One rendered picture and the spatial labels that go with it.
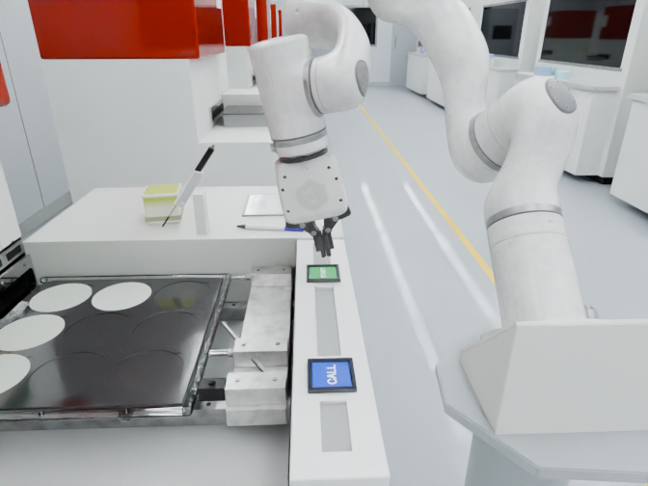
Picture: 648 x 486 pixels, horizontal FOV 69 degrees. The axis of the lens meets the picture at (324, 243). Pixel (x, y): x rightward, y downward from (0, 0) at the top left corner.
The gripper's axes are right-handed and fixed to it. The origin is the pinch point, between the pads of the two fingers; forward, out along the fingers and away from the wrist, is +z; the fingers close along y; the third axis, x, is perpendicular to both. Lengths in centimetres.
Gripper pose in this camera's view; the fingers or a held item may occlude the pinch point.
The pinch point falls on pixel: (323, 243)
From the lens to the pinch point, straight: 77.7
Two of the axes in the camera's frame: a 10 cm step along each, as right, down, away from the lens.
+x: -0.4, -4.1, 9.1
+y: 9.8, -2.0, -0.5
